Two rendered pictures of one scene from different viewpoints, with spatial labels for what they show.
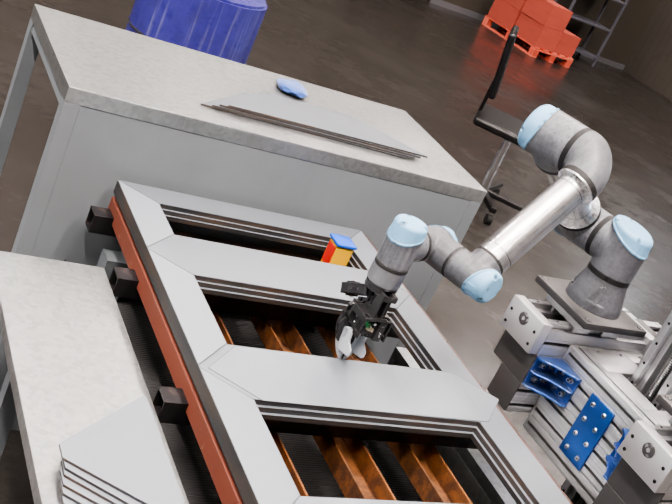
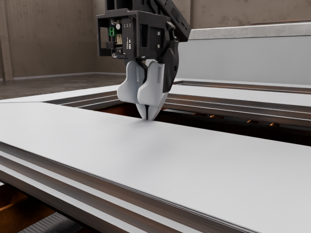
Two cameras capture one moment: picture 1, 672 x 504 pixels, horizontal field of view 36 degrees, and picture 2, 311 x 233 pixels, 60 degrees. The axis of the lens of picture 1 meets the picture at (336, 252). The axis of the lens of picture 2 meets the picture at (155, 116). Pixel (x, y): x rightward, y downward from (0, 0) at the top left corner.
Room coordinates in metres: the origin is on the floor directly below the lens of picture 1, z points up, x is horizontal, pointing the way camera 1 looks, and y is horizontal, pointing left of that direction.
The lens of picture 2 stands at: (1.86, -0.49, 0.95)
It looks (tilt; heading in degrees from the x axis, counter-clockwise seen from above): 13 degrees down; 69
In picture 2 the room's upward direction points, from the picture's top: straight up
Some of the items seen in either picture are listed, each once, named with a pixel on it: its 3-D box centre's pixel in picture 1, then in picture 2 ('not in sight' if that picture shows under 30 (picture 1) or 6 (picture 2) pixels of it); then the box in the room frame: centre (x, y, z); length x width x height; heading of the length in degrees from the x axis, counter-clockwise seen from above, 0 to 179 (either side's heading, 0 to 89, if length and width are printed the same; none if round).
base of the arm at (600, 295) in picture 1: (601, 287); not in sight; (2.51, -0.66, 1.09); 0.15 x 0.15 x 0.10
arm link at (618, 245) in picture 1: (621, 247); not in sight; (2.51, -0.65, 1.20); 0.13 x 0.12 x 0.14; 54
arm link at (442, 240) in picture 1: (435, 247); not in sight; (2.06, -0.19, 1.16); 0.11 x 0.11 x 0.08; 54
